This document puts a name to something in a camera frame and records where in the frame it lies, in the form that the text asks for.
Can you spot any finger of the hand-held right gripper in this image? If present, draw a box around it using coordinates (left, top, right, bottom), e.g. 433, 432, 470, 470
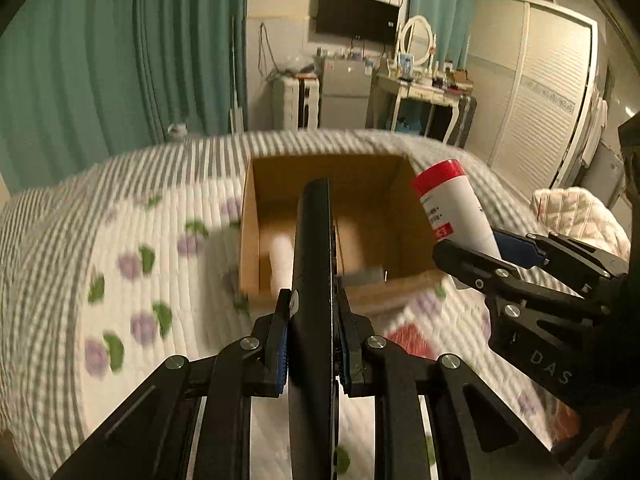
431, 241, 608, 317
492, 229, 628, 286

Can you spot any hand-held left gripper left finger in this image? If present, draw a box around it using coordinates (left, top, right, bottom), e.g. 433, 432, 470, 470
50, 287, 293, 480

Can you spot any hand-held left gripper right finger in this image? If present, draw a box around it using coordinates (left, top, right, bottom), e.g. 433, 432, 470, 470
334, 287, 571, 480

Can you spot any white bottle with red cap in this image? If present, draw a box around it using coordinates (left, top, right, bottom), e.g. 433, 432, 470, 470
411, 159, 503, 291

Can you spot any black remote control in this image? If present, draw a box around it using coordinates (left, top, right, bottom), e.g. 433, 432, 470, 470
286, 177, 347, 480

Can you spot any cardboard box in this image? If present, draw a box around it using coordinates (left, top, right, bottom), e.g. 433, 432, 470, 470
239, 152, 451, 311

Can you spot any red flat item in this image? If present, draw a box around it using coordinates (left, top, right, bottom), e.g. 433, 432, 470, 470
384, 324, 437, 361

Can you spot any pink quilted cloth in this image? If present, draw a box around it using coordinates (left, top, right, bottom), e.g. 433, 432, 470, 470
530, 187, 632, 262

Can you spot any white tube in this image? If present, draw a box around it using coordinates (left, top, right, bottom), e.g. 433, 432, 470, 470
267, 232, 297, 295

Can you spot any black suitcase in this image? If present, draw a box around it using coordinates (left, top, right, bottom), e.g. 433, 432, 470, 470
425, 95, 479, 149

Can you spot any white louvered wardrobe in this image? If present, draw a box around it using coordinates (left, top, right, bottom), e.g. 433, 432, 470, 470
465, 0, 602, 192

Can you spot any white vanity table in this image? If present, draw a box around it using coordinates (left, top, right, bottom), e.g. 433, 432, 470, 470
375, 72, 473, 147

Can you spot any floral striped quilt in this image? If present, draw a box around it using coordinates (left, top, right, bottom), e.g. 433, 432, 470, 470
0, 127, 640, 480

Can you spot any grey mini fridge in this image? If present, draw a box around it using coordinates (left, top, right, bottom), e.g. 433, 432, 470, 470
320, 55, 374, 129

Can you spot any oval white vanity mirror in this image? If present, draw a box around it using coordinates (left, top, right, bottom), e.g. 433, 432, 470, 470
396, 16, 438, 69

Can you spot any green curtain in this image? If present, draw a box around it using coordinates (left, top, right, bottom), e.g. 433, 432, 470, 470
407, 0, 477, 75
0, 0, 250, 181

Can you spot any wall-mounted black television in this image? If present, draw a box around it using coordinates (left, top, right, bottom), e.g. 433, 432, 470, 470
315, 0, 401, 44

